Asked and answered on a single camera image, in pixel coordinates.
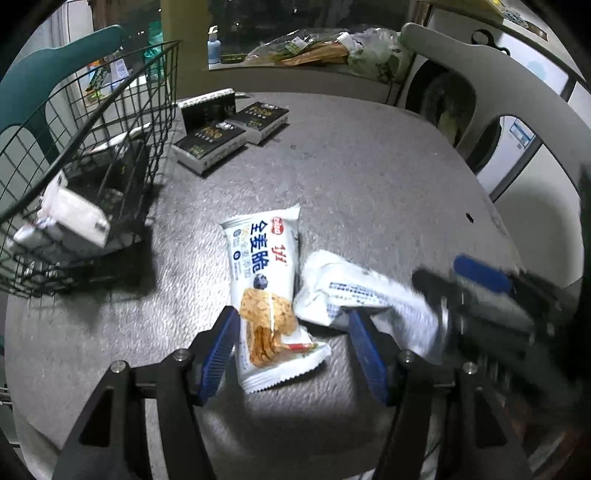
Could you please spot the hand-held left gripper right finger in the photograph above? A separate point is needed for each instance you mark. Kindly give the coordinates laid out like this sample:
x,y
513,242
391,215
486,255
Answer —
x,y
369,360

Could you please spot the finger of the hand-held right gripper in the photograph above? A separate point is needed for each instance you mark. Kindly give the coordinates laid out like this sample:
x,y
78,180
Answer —
x,y
485,274
431,284

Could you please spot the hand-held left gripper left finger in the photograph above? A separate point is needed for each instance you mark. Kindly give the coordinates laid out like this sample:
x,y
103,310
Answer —
x,y
217,355

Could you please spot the white cracker snack packet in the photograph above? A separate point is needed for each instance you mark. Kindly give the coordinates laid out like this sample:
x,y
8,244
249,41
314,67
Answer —
x,y
263,258
360,290

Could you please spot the white packets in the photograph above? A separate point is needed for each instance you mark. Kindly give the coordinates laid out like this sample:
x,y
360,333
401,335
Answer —
x,y
78,217

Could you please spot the black pocket tissue packet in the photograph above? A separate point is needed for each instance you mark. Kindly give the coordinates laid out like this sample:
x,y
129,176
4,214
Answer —
x,y
258,121
210,143
207,108

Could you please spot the white green plastic bag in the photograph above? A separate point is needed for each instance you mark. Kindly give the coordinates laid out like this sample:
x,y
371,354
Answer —
x,y
378,55

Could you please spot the grey plastic chair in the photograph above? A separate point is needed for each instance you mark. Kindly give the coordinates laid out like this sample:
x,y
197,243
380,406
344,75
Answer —
x,y
443,41

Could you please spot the clear plastic bag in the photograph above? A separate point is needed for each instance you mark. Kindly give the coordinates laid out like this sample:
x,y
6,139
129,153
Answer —
x,y
300,48

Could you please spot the blue bottle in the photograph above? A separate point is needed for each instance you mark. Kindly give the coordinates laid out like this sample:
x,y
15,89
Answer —
x,y
213,48

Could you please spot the teal plastic chair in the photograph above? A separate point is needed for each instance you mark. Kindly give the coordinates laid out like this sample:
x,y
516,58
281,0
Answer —
x,y
55,60

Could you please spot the white fridge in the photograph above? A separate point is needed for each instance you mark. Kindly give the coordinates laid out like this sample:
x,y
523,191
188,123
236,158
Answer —
x,y
76,23

